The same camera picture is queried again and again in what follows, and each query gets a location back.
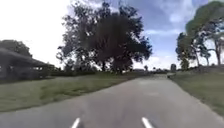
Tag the wide grass field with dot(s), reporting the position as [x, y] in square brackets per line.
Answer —
[50, 90]

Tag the slender dark tree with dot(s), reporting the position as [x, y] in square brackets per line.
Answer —
[186, 46]

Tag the large dark tree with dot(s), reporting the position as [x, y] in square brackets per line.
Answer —
[110, 40]

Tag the tall broad-crowned tree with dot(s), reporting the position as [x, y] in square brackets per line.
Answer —
[210, 16]

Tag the dark-roofed shelter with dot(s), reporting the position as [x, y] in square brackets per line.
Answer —
[20, 63]

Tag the grey asphalt path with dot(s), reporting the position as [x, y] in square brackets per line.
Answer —
[133, 103]

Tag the robot's own part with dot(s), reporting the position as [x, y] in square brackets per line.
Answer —
[147, 122]
[75, 123]

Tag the grass verge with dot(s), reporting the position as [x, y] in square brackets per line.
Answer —
[203, 86]

